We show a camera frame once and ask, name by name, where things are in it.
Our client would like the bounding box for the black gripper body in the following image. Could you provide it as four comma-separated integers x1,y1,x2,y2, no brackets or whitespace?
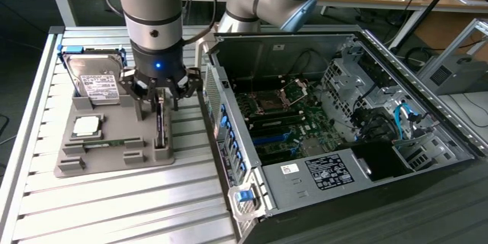
131,39,188,90

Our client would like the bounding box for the green graphics card black fan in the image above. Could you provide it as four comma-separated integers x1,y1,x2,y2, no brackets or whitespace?
155,88,170,151

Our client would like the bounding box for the silver hard disk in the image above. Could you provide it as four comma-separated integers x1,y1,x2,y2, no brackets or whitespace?
63,52,130,106

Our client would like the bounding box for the grey parts rack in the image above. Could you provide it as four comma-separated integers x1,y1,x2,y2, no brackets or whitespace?
52,66,176,178

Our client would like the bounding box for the silver CPU chip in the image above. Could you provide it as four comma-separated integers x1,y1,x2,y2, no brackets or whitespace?
71,115,103,137

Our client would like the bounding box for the hard disk drive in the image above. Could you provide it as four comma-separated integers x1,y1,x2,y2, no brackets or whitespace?
56,44,128,98

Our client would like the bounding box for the green RAM stick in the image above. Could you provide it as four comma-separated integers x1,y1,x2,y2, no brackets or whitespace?
83,138,128,149

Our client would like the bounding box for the CPU socket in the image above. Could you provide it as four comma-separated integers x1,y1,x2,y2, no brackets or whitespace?
254,91,291,114

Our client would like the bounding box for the metal socket cover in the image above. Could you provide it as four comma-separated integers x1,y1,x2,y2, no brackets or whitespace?
280,79,310,105

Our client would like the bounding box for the green motherboard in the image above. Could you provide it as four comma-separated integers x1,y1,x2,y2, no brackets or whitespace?
232,79,344,165

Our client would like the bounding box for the grey chipset heatsink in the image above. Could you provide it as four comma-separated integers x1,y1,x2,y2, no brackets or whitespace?
302,137,326,155

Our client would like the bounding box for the blue case latch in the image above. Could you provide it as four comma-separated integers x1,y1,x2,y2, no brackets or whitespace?
235,190,254,204

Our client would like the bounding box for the grey power supply unit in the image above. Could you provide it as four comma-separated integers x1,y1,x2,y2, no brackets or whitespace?
260,148,374,211

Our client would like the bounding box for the black open PC case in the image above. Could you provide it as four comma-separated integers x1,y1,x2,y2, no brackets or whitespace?
194,31,488,244

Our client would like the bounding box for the black stand pole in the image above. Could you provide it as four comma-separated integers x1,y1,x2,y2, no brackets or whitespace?
388,0,470,55

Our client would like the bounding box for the grey computer tower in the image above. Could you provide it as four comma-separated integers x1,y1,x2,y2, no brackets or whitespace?
416,53,488,96

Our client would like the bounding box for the black wire bundle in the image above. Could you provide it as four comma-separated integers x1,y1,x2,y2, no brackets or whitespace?
348,106,400,143

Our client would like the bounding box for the blue SATA wire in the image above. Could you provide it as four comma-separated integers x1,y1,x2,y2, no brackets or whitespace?
394,101,423,143

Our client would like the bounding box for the metal disk bay bracket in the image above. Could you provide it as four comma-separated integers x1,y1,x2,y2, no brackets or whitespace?
391,134,466,172

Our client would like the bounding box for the aluminium profile frame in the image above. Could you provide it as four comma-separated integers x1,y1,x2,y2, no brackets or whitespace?
444,17,488,66

